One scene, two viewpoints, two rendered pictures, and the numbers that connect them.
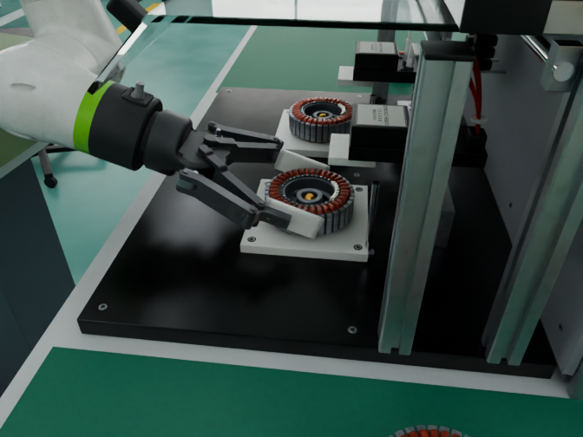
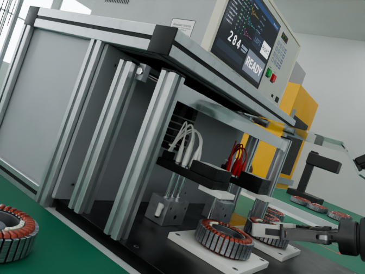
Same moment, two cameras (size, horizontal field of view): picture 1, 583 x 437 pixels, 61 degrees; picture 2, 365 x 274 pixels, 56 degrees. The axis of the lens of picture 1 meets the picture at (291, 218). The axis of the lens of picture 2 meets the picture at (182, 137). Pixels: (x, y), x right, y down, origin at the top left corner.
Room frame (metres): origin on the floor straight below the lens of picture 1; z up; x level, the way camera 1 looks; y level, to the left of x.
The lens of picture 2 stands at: (1.41, 0.13, 0.97)
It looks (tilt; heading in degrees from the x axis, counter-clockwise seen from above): 2 degrees down; 208
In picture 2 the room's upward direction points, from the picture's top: 20 degrees clockwise
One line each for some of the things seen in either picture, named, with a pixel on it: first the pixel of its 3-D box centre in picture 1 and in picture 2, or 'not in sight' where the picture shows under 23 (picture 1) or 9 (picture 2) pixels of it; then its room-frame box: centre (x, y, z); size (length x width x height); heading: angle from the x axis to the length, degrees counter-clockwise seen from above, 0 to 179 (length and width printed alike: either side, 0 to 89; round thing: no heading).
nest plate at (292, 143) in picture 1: (322, 133); (219, 250); (0.76, -0.05, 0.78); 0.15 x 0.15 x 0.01; 83
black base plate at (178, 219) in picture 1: (325, 179); (236, 248); (0.64, -0.05, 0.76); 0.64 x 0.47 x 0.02; 173
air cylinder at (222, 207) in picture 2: (426, 210); (218, 209); (0.50, -0.17, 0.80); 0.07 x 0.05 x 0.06; 173
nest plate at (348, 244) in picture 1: (309, 216); (263, 241); (0.52, -0.02, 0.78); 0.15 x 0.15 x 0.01; 83
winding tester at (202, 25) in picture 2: not in sight; (200, 38); (0.59, -0.36, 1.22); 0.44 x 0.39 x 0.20; 173
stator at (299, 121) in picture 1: (323, 119); (224, 238); (0.76, -0.05, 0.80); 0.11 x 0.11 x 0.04
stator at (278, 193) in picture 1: (309, 199); (266, 231); (0.52, -0.02, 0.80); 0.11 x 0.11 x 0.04
